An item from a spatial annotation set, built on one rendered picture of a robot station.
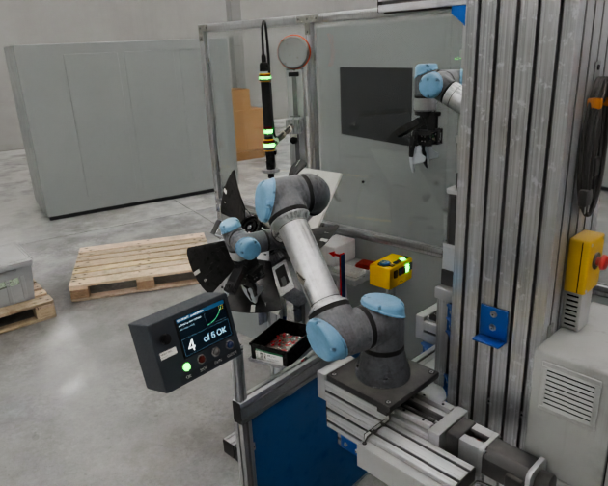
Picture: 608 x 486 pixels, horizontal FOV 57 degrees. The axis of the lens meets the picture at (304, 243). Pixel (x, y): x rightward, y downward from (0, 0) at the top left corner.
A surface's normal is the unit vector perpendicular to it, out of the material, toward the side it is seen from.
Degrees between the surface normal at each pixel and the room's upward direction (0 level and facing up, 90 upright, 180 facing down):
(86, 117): 90
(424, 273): 90
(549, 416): 90
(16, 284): 95
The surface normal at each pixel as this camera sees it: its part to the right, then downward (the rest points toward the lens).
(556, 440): -0.72, 0.26
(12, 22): 0.53, 0.26
